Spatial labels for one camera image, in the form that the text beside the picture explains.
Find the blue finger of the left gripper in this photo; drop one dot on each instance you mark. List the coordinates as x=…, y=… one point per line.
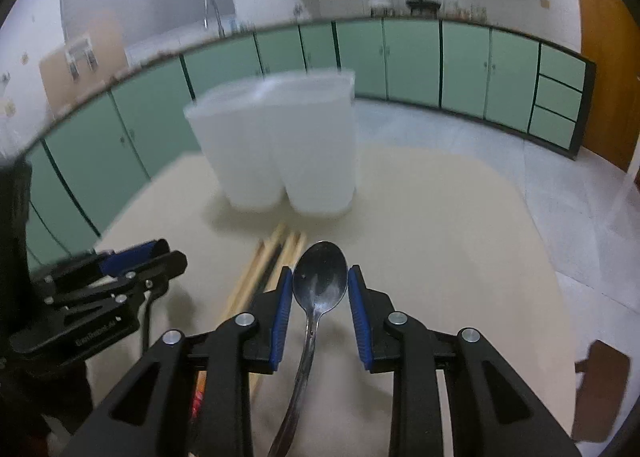
x=116, y=263

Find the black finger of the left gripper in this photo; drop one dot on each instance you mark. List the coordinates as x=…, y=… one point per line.
x=153, y=276

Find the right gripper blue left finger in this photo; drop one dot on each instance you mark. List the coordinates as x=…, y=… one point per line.
x=148, y=412

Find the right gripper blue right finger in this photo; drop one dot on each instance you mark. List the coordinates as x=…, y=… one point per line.
x=492, y=410

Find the black chopstick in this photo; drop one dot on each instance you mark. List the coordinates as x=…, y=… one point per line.
x=262, y=269

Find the silver metal spoon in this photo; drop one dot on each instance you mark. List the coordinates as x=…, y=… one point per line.
x=319, y=285

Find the plain bamboo chopstick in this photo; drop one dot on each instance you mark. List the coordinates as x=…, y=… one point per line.
x=300, y=249

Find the light wooden chopstick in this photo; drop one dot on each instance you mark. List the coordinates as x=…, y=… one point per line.
x=239, y=299

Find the red end bamboo chopstick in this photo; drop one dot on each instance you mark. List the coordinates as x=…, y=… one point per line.
x=287, y=257

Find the red patterned wooden chopstick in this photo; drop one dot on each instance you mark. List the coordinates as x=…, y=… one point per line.
x=198, y=397

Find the green lower kitchen cabinets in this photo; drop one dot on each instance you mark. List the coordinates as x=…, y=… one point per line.
x=88, y=163

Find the brown wooden stool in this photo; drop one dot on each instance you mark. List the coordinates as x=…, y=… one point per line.
x=605, y=372

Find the white twin utensil holder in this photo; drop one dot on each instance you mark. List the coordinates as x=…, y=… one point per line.
x=285, y=136

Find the cardboard box with label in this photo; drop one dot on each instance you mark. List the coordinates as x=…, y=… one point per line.
x=84, y=63

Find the white cooking pot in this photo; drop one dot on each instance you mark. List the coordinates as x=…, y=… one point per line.
x=381, y=8

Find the black wok on stove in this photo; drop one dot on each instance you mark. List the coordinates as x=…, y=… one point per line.
x=423, y=8

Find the brown wooden door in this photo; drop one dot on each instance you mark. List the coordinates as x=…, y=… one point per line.
x=610, y=38

